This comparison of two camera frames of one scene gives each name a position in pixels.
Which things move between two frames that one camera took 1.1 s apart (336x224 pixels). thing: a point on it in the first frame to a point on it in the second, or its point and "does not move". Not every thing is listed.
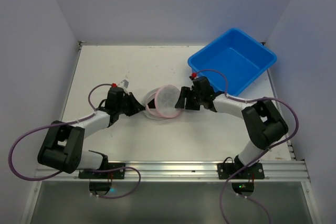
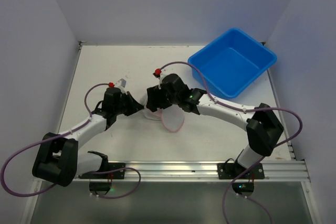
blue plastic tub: (240, 56) does not move
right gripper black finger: (180, 104) to (156, 98)
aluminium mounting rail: (180, 171) does not move
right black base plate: (253, 171) does not move
